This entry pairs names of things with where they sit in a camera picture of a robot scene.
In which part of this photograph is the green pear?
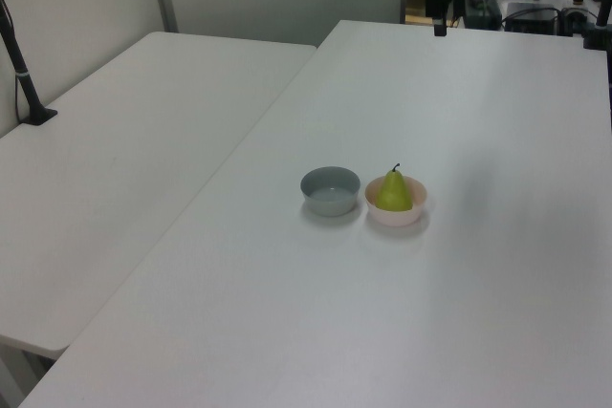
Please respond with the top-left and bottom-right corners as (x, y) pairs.
(374, 162), (414, 213)

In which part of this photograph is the pink plastic bowl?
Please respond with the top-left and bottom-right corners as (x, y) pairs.
(364, 176), (428, 228)

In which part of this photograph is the grey plastic bowl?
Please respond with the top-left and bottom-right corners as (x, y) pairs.
(299, 166), (361, 218)

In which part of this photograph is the dark green equipment box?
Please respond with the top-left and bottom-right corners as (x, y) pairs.
(464, 0), (504, 30)

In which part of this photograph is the black electronics box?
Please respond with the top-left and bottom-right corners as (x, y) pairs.
(503, 1), (560, 34)

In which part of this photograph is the white side table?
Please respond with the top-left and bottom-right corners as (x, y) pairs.
(0, 31), (319, 360)

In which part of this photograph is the black clamped camera pole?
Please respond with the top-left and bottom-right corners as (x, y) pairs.
(579, 0), (612, 52)

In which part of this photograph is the black camera pole with base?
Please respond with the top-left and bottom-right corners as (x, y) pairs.
(0, 0), (59, 128)

